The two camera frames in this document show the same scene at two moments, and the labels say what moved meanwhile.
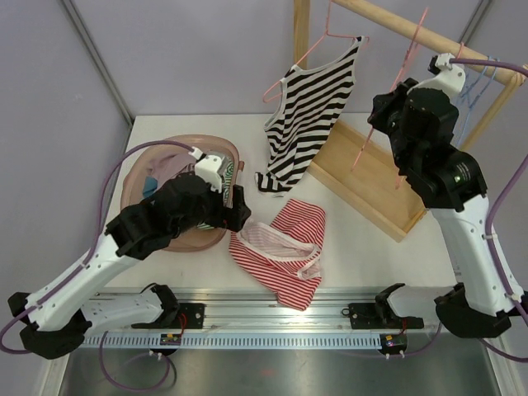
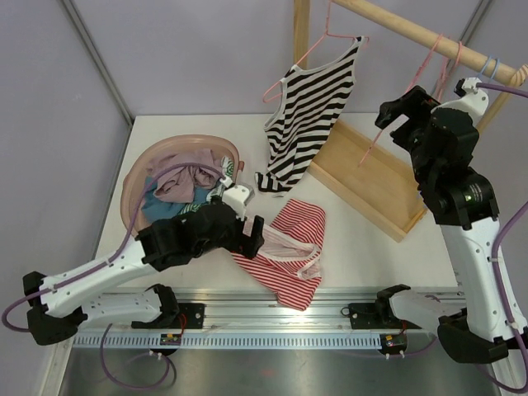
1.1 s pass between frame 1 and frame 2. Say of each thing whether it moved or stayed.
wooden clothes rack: stayed
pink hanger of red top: moved
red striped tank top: stayed
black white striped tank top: stayed
